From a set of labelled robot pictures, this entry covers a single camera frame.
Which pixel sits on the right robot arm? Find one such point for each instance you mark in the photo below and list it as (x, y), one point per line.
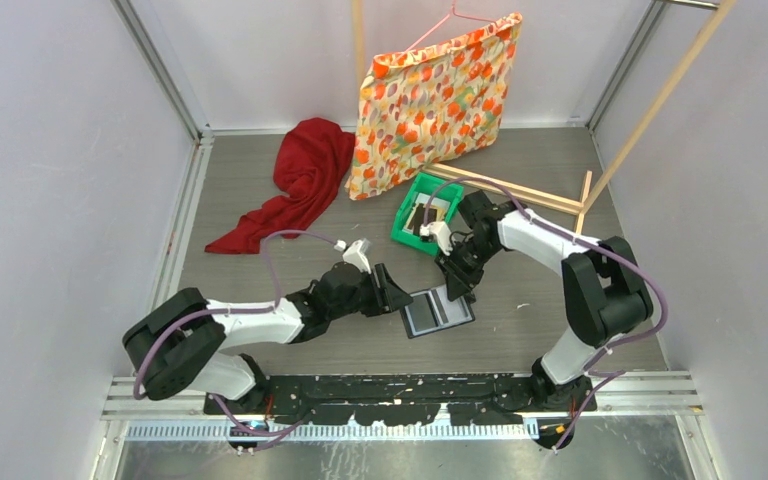
(604, 298)

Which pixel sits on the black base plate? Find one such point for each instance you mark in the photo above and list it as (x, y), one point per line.
(402, 400)

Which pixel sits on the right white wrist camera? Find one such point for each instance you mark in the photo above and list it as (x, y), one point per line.
(437, 232)

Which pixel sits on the pink wire hanger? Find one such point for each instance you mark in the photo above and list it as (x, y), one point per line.
(454, 22)

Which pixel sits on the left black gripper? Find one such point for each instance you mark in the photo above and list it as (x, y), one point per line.
(387, 296)

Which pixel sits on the green plastic bin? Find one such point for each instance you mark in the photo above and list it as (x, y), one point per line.
(427, 199)

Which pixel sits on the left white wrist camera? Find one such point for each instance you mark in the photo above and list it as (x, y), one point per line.
(355, 253)

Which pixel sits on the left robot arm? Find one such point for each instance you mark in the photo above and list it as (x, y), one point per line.
(185, 343)

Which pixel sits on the floral orange gift bag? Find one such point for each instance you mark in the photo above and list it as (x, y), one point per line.
(430, 105)

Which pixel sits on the wooden rack frame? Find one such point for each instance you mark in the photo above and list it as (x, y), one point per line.
(564, 169)

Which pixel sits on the black card holder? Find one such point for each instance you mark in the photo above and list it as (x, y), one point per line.
(431, 311)

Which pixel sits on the red cloth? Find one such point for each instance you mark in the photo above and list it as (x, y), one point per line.
(310, 165)

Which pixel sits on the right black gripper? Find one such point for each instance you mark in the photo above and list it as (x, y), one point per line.
(459, 281)

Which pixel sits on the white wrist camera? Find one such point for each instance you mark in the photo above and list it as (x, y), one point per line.
(437, 232)
(355, 253)

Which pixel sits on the black credit card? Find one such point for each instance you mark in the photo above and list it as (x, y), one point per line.
(415, 220)

